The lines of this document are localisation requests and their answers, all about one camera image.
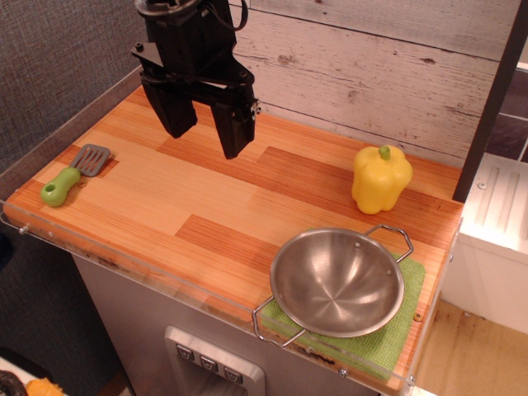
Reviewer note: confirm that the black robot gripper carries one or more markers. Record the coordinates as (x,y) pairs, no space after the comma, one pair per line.
(190,49)

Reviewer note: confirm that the stainless steel pot with handles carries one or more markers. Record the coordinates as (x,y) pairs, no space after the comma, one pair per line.
(338,282)

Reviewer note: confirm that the clear acrylic edge guard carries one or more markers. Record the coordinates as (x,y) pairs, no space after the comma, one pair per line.
(177,215)

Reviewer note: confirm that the yellow toy bell pepper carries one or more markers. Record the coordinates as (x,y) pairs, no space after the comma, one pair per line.
(380,176)

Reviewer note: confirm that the grey toy fridge cabinet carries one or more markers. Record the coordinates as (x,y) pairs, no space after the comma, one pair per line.
(169,347)

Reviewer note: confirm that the green woven cloth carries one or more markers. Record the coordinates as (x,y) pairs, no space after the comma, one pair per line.
(376,353)

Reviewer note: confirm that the orange toy object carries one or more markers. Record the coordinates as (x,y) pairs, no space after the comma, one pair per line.
(43,387)

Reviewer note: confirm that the white toy sink unit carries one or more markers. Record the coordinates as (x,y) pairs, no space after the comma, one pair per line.
(487,274)

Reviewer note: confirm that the green handled grey spatula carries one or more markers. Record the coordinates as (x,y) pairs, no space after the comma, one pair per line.
(88,162)

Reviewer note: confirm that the dark grey vertical post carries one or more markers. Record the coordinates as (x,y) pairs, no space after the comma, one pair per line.
(503,78)

